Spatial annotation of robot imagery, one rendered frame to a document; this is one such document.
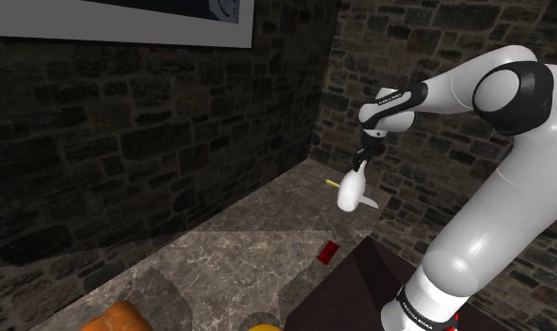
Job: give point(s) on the framed wall picture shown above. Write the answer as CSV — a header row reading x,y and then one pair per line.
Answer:
x,y
122,25

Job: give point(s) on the small red box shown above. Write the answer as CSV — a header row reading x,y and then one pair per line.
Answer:
x,y
328,252

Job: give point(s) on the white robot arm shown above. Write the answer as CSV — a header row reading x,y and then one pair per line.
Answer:
x,y
512,197

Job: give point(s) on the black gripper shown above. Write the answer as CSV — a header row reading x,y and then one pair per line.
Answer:
x,y
366,150

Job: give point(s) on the white bottle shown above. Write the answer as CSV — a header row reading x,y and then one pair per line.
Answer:
x,y
350,195

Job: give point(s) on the dark robot stand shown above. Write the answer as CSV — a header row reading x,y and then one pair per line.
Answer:
x,y
347,298

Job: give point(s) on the yellow round thing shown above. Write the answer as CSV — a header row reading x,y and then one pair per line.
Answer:
x,y
263,327

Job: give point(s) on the orange bread loaf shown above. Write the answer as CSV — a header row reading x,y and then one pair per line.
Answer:
x,y
120,318

